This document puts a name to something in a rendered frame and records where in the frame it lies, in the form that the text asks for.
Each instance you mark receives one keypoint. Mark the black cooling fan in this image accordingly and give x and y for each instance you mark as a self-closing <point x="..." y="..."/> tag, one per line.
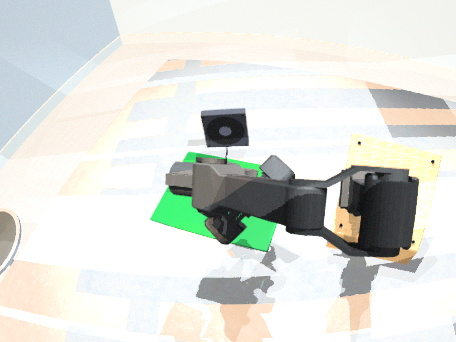
<point x="227" y="125"/>

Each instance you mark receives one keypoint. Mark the green circuit board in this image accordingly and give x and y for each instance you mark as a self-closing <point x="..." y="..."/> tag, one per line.
<point x="178" y="212"/>

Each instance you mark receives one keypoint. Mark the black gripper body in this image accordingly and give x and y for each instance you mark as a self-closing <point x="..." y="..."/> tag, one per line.
<point x="222" y="227"/>

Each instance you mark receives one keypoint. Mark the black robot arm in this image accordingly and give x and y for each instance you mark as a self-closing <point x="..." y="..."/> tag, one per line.
<point x="385" y="198"/>

